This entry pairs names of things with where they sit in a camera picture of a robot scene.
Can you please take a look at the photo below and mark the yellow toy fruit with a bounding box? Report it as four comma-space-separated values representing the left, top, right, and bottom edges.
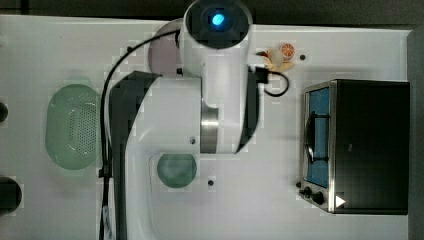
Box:
257, 49, 295, 73

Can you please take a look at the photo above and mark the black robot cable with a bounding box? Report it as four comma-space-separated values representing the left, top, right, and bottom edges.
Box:
98, 29, 290, 240

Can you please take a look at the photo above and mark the orange slice toy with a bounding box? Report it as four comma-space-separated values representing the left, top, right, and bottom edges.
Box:
279, 43, 295, 60

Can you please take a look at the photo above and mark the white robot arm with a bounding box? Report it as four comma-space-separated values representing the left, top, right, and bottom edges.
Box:
109, 0, 259, 240

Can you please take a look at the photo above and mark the green plastic cup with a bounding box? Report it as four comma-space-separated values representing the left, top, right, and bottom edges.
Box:
157, 154, 197, 188

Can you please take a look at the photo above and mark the grey round plate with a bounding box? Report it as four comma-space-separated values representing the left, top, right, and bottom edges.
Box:
148, 18, 182, 77

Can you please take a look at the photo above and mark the black steel toaster oven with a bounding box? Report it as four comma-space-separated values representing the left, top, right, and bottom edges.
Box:
296, 79, 410, 215

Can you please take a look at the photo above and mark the black oven knob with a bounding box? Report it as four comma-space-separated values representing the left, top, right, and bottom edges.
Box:
311, 192, 325, 205
299, 187, 312, 196

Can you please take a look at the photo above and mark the green perforated colander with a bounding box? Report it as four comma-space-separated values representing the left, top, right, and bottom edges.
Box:
45, 84, 101, 170

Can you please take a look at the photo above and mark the black oven door handle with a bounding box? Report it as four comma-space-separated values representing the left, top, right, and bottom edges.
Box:
304, 111, 330, 164

